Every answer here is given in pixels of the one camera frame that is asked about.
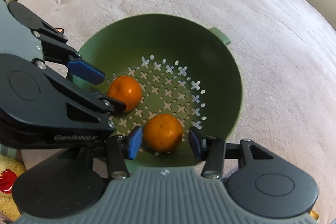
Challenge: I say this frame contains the orange mandarin front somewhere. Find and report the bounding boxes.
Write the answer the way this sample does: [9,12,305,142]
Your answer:
[143,114,183,153]

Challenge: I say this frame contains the orange mandarin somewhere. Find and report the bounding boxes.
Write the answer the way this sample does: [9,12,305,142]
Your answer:
[143,114,183,153]
[107,76,142,113]

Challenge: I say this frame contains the green plastic colander bowl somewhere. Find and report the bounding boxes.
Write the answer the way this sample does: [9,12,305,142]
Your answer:
[67,13,243,168]

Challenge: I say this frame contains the yellow red plush toy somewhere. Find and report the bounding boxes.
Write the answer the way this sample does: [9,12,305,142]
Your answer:
[0,155,26,223]

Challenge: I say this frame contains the pink bed blanket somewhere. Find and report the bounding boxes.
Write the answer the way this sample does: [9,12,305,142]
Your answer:
[20,0,335,223]

